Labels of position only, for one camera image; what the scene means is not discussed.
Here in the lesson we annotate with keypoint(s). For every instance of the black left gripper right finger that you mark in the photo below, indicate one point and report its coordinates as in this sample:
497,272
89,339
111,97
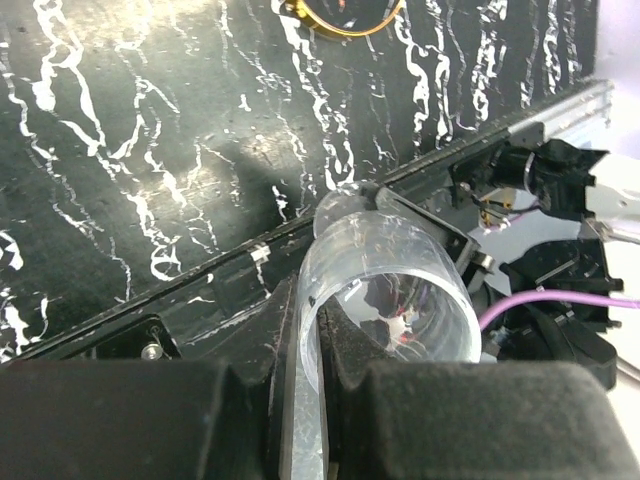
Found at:
387,419

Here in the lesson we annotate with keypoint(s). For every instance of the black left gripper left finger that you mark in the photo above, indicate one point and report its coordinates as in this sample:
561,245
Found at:
228,415

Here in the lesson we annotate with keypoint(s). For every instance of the clear wine glass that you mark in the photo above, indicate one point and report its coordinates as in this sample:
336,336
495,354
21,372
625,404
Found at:
400,274

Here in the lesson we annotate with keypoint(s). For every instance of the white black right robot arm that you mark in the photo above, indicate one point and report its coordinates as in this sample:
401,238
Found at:
561,291

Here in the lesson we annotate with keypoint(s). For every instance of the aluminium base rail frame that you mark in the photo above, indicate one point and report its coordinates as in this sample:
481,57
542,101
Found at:
202,308

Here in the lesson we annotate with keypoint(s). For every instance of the gold wire glass rack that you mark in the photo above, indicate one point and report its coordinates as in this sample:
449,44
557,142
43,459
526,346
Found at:
343,18

